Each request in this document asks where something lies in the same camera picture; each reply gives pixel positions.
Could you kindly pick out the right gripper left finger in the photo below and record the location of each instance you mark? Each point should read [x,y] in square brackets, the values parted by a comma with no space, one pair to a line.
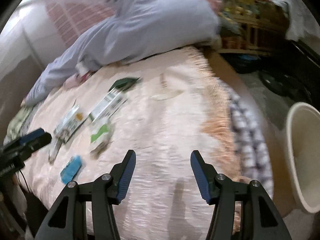
[66,219]

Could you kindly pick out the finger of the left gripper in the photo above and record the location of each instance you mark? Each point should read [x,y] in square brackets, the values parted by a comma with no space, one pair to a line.
[31,136]
[39,142]

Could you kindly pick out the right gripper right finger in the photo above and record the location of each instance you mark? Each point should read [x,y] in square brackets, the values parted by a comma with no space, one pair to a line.
[241,211]

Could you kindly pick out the white green carton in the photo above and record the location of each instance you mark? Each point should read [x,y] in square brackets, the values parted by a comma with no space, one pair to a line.
[70,123]

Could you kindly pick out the light blue wrapper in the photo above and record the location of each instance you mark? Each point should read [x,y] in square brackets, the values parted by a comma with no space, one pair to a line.
[71,169]

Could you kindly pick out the white green small box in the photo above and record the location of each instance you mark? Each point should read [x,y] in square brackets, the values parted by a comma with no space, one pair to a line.
[101,133]

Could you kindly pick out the green white medicine box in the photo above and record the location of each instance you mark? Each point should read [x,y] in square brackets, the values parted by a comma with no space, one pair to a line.
[108,105]

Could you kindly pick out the dark green packet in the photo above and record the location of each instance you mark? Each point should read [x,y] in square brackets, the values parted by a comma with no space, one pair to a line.
[124,83]

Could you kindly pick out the cream trash bin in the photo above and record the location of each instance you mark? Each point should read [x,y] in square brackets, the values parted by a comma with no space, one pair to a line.
[301,140]

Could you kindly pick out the green plaid cloth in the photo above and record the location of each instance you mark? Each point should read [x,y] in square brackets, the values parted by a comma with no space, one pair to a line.
[15,125]

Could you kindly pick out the pink thermos bottle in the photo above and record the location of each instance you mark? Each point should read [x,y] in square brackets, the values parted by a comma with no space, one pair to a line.
[74,81]

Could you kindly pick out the white pink pill bottle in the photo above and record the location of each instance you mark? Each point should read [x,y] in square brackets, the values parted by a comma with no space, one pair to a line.
[83,72]

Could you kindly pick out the pink striped curtain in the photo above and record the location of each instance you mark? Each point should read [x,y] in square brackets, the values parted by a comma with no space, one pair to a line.
[73,19]

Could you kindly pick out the light blue duvet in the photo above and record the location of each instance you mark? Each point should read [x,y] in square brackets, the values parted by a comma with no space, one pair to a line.
[137,29]

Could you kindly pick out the wooden baby crib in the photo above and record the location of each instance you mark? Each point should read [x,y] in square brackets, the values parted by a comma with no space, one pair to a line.
[251,26]

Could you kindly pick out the white plastic bag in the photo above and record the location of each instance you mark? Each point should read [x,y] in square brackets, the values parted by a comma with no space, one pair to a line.
[301,21]

